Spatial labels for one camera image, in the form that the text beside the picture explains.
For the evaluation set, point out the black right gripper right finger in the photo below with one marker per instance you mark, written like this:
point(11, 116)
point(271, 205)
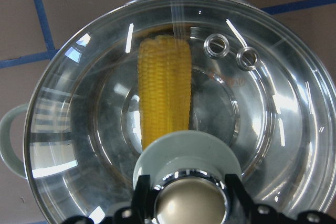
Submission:
point(254, 213)

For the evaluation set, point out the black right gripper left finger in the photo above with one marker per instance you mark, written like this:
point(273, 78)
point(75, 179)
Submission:
point(142, 203)

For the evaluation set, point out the glass pot lid with knob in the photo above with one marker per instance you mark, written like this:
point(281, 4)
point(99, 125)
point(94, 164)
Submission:
point(255, 85)

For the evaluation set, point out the yellow corn cob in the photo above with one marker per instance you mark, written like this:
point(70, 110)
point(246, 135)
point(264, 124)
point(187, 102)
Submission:
point(164, 85)

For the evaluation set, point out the pale green steel pot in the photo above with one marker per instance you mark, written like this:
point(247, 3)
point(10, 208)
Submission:
point(32, 33)

